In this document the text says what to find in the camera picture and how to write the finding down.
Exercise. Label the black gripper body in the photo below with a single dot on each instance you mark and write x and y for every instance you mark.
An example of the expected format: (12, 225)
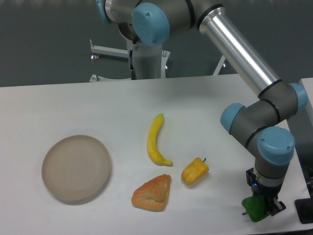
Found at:
(261, 185)

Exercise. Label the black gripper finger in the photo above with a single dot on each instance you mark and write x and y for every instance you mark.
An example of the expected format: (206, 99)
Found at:
(273, 205)

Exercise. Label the green toy pepper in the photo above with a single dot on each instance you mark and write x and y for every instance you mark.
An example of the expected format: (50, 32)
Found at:
(255, 207)

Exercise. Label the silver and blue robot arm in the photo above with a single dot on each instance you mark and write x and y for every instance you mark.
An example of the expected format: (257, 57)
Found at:
(148, 24)

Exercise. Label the yellow toy pepper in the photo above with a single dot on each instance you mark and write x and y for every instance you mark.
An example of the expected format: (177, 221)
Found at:
(194, 171)

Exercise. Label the black device at table edge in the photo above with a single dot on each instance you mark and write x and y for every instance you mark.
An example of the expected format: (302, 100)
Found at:
(304, 208)

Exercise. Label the toy croissant pastry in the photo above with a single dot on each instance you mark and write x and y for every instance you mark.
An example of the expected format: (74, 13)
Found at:
(153, 195)

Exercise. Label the yellow toy banana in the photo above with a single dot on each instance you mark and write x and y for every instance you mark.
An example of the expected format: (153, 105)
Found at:
(152, 149)

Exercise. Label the beige round plate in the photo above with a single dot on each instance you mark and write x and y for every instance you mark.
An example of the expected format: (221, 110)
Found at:
(76, 169)

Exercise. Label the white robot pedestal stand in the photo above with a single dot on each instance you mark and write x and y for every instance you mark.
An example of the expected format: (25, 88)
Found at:
(171, 60)

